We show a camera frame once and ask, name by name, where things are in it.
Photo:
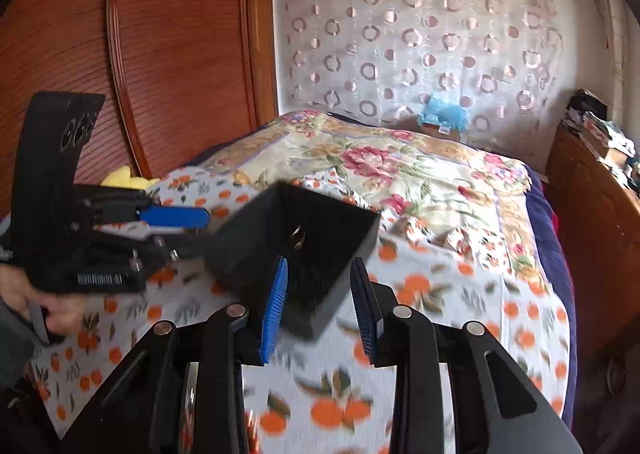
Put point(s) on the wooden headboard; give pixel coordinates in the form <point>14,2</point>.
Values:
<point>175,59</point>

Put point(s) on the black jewelry box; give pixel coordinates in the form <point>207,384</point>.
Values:
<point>250,244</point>

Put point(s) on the stack of papers and books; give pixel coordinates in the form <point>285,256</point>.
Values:
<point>612,141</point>

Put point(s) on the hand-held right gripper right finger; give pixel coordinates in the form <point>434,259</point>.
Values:
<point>364,321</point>

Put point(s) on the yellow plush toy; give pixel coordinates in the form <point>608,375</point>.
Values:
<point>125,179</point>

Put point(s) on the dark blue bed sheet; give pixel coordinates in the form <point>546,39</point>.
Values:
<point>550,254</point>

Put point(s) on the long wooden cabinet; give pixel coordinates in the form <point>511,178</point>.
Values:
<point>595,234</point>

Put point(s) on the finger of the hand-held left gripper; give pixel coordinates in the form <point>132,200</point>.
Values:
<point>175,219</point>
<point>165,246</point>

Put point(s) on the blue plastic bag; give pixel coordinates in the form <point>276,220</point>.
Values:
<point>445,113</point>

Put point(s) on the circle pattern sheer curtain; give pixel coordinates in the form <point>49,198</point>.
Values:
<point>425,34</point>

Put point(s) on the small cardboard box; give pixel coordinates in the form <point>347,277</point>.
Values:
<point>430,129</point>

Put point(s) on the stack of dark clothes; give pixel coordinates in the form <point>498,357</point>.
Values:
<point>585,106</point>

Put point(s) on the orange fruit print cloth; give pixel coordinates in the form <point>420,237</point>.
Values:
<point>320,399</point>

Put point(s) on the person's left hand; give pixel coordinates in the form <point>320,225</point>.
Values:
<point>65,311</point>

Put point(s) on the floral blanket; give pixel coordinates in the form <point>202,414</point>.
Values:
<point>400,164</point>

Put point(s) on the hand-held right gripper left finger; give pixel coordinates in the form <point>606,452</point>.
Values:
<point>274,319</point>

